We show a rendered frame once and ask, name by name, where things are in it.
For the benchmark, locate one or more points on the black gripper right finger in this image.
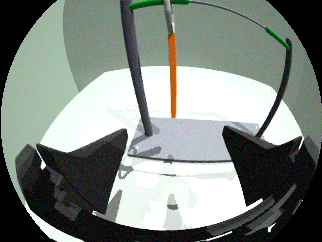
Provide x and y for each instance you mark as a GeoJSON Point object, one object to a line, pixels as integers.
{"type": "Point", "coordinates": [257, 161]}

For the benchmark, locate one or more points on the orange bar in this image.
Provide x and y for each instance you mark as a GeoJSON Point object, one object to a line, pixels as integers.
{"type": "Point", "coordinates": [172, 56]}

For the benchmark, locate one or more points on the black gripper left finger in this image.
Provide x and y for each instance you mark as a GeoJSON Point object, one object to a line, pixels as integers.
{"type": "Point", "coordinates": [92, 169]}

